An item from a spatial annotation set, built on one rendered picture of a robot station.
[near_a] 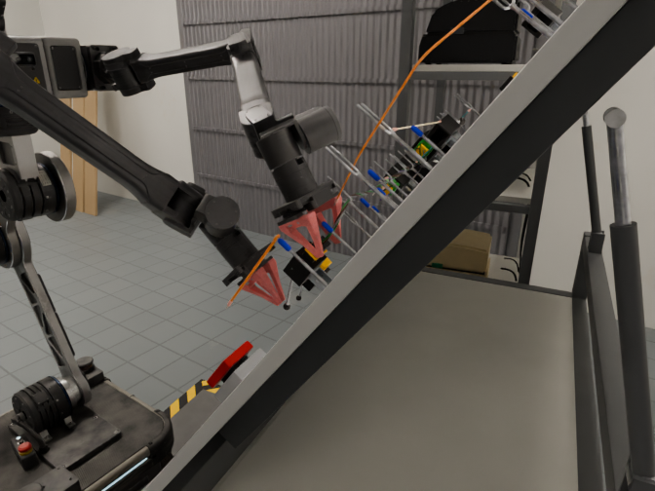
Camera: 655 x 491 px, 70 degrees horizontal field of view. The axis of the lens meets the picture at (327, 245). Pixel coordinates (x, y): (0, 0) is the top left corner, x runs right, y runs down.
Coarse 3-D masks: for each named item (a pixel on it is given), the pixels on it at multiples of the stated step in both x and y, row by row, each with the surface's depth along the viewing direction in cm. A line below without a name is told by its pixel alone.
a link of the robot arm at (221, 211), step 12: (204, 192) 86; (204, 204) 77; (216, 204) 78; (228, 204) 78; (204, 216) 78; (216, 216) 77; (228, 216) 78; (180, 228) 83; (192, 228) 83; (216, 228) 77; (228, 228) 77
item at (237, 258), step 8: (240, 232) 85; (224, 240) 84; (232, 240) 84; (240, 240) 84; (248, 240) 86; (216, 248) 86; (224, 248) 84; (232, 248) 84; (240, 248) 84; (248, 248) 85; (256, 248) 87; (264, 248) 86; (272, 248) 88; (224, 256) 85; (232, 256) 84; (240, 256) 84; (248, 256) 84; (232, 264) 85; (240, 264) 81; (232, 272) 82; (240, 272) 81; (224, 280) 84; (232, 280) 85
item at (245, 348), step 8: (248, 344) 58; (240, 352) 57; (248, 352) 58; (224, 360) 55; (232, 360) 55; (240, 360) 57; (216, 368) 56; (224, 368) 55; (232, 368) 56; (216, 376) 56; (224, 376) 57; (216, 384) 57
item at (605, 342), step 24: (600, 240) 122; (600, 264) 116; (576, 288) 141; (600, 288) 103; (600, 312) 94; (600, 336) 85; (600, 360) 78; (600, 384) 73; (600, 408) 70; (624, 408) 67; (600, 432) 67; (624, 432) 63; (624, 456) 59; (624, 480) 53; (648, 480) 49
